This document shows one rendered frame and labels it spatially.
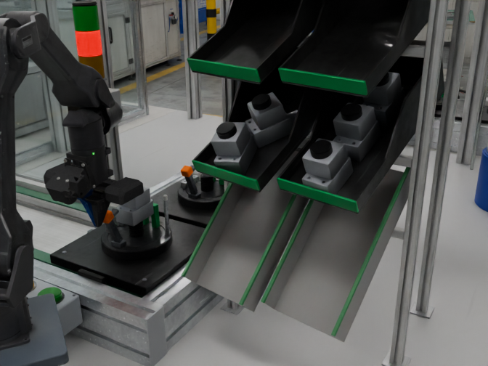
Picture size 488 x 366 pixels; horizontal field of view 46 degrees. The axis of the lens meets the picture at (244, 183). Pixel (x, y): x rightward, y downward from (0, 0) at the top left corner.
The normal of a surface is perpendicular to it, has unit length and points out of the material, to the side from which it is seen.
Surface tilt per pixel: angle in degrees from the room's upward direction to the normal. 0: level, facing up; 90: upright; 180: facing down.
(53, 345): 0
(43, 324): 0
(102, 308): 90
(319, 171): 115
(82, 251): 0
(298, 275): 45
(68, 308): 90
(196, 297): 90
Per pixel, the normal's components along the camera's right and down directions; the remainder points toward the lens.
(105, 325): -0.50, 0.34
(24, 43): 0.99, 0.05
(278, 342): -0.01, -0.92
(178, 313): 0.86, 0.19
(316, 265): -0.46, -0.44
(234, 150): -0.34, 0.71
